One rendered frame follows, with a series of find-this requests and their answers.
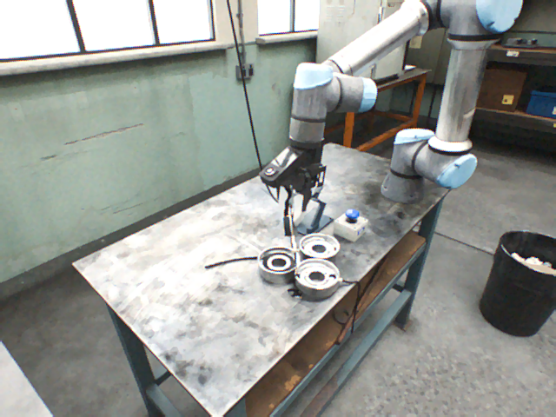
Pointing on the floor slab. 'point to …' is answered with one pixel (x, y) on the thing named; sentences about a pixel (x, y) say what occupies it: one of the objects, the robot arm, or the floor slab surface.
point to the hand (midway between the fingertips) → (288, 219)
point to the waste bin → (520, 284)
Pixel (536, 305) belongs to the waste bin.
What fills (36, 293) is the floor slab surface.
